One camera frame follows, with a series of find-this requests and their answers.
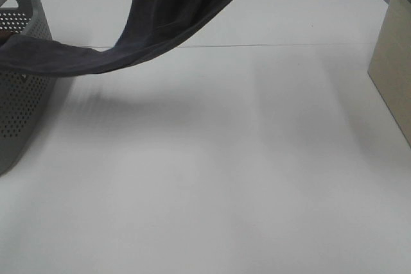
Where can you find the beige fabric storage bin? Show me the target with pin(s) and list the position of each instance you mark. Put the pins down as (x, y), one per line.
(389, 68)

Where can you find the grey perforated plastic laundry basket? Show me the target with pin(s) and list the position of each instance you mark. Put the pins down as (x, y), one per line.
(23, 97)

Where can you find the dark grey towel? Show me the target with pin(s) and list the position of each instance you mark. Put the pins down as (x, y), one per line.
(153, 28)

